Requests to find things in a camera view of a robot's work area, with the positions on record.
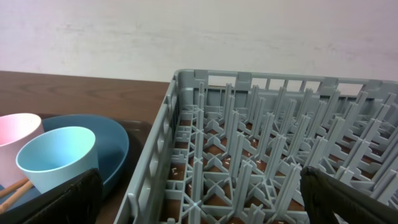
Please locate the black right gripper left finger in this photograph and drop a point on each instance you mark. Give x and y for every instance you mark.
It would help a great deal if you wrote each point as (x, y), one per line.
(78, 200)

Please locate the pink cup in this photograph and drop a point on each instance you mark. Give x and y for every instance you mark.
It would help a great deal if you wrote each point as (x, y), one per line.
(16, 130)

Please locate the dark blue plate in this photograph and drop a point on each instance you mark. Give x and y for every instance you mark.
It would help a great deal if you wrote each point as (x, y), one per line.
(70, 145)

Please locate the wooden chopstick left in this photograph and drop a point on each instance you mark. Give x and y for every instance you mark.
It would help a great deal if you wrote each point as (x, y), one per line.
(13, 187)

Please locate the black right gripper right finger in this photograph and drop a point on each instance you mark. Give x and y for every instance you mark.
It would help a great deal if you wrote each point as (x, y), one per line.
(325, 198)

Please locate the grey dishwasher rack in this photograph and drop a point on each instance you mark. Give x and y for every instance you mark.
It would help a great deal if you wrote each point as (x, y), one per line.
(228, 147)

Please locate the light blue cup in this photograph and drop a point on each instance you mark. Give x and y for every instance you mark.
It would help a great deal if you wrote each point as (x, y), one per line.
(57, 156)

